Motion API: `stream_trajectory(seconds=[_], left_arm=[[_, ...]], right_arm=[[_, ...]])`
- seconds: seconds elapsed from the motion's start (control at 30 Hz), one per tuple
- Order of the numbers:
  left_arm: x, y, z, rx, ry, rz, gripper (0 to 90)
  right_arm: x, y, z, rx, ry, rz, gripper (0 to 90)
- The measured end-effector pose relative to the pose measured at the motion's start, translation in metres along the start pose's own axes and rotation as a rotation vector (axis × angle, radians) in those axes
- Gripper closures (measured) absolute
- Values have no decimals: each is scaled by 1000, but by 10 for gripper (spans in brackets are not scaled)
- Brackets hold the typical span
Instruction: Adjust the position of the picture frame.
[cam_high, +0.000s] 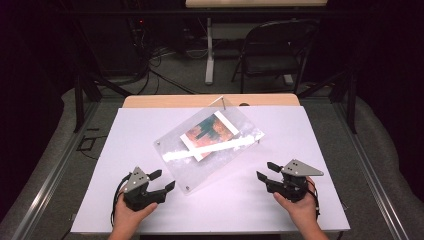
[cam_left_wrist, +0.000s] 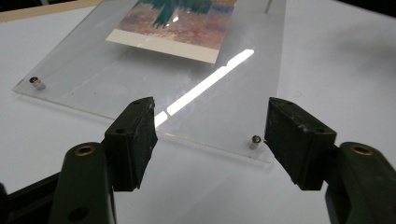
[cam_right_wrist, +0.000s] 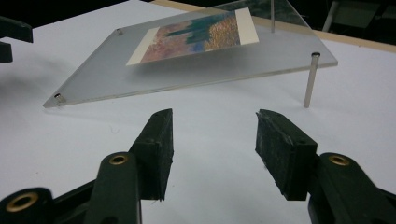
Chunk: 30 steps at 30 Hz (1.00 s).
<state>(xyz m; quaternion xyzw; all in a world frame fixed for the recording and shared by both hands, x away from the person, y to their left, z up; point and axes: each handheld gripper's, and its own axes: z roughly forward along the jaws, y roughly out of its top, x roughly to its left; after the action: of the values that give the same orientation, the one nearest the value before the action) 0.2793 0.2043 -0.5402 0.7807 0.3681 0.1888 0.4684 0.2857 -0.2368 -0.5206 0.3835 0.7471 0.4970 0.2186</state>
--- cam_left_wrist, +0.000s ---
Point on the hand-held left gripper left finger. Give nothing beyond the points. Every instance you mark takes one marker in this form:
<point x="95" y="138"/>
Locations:
<point x="127" y="149"/>

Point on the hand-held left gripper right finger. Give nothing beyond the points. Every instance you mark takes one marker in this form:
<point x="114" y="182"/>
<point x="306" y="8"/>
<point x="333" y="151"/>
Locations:
<point x="299" y="146"/>

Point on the clear acrylic photo frame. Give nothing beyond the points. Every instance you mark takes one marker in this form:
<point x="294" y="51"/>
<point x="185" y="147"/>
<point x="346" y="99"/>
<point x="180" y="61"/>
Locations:
<point x="124" y="84"/>

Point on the colourful painted photo print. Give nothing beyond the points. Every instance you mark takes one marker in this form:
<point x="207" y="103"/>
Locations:
<point x="186" y="28"/>

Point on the small silver metal standoff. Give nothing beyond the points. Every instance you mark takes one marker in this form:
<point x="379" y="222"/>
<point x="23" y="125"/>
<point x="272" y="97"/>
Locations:
<point x="38" y="84"/>
<point x="254" y="142"/>

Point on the light wooden board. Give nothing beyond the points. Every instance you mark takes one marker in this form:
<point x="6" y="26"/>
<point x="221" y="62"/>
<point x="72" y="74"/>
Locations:
<point x="37" y="11"/>

